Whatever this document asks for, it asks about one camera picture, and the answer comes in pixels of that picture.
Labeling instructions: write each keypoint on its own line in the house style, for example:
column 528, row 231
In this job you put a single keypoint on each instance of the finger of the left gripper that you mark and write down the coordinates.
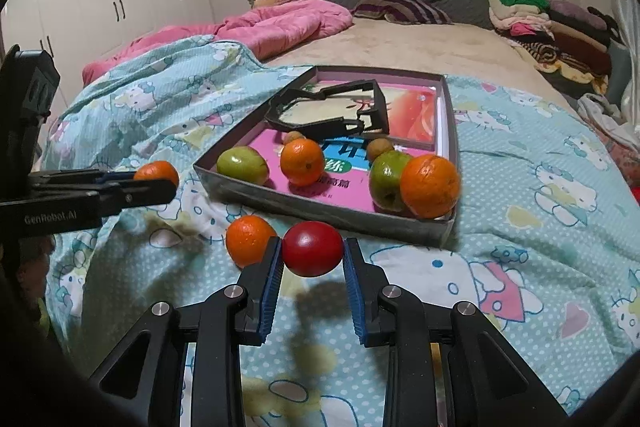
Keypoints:
column 123, row 194
column 117, row 176

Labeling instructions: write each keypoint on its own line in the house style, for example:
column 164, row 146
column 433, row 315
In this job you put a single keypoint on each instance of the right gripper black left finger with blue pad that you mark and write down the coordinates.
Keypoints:
column 143, row 374

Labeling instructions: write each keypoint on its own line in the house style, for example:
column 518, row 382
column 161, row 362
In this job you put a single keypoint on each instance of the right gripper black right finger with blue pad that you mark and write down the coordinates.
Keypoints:
column 486, row 382

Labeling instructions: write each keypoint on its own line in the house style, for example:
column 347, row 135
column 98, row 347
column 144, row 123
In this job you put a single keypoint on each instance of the orange tangerine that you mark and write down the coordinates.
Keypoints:
column 157, row 170
column 247, row 239
column 302, row 162

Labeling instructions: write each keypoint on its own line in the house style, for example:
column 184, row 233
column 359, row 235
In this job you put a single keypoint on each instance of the red cherry tomato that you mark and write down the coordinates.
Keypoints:
column 312, row 249

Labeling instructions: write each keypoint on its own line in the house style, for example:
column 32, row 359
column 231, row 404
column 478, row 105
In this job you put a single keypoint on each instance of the large orange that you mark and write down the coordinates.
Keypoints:
column 430, row 186

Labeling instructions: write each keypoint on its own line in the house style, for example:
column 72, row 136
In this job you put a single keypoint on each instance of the large brown longan fruit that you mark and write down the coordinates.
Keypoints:
column 377, row 147

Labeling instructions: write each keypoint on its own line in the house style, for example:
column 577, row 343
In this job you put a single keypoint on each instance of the small brown longan fruit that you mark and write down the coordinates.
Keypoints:
column 292, row 136

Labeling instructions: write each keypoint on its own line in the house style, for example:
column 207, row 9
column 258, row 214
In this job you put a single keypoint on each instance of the person's left hand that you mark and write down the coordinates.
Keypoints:
column 34, row 267

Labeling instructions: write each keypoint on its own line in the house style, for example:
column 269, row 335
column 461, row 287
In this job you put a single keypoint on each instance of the grey cardboard box tray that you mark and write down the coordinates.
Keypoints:
column 404, row 225

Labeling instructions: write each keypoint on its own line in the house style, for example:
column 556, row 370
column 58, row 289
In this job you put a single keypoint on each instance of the hello kitty blue quilt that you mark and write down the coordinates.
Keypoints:
column 546, row 242

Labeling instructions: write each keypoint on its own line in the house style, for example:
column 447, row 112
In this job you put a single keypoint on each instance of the pink exercise book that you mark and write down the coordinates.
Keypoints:
column 345, row 181

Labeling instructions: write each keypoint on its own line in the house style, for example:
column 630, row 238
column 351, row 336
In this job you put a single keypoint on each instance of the pink quilt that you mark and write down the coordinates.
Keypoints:
column 267, row 31

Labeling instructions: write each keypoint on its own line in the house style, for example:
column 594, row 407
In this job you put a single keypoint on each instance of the red cream booklet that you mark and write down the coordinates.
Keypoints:
column 411, row 110

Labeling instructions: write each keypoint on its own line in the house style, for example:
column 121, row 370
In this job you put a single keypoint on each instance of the beige bed sheet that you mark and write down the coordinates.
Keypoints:
column 457, row 49

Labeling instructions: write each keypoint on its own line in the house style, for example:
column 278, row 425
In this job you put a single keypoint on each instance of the striped purple pillow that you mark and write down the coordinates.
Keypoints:
column 401, row 12

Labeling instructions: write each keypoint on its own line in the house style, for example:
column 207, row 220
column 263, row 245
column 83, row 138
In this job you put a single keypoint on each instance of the pile of folded clothes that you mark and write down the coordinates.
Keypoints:
column 570, row 46

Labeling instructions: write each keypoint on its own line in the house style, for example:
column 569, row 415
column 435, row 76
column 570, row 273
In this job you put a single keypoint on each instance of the black plastic frame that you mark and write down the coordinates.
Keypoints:
column 369, row 122

